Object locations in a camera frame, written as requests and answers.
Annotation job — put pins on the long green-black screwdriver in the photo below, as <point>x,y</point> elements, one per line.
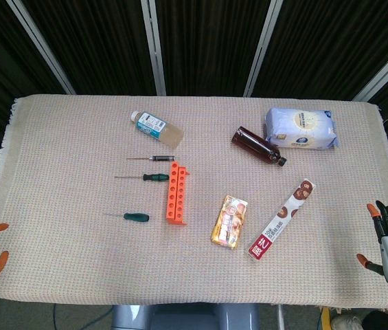
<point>156,177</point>

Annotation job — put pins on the black metal precision screwdriver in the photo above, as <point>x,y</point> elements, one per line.
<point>162,158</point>

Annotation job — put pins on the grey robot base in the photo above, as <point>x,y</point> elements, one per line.
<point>180,318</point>

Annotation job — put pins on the orange tool rack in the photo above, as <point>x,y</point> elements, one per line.
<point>176,196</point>

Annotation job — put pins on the beige woven tablecloth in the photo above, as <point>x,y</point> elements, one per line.
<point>77,258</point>

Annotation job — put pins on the long white red box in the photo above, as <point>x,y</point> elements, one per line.
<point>283,220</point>

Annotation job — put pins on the blue white tissue pack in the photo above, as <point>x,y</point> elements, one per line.
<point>300,127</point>

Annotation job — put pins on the yellow food packet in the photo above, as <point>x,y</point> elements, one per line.
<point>229,223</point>

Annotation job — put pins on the brown tea bottle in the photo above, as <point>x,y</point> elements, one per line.
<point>257,144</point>

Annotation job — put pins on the clear bottle blue label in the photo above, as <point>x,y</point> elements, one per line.
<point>152,125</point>

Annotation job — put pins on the white partition frame post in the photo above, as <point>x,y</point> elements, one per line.
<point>262,48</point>
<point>386,74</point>
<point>40,46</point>
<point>154,48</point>

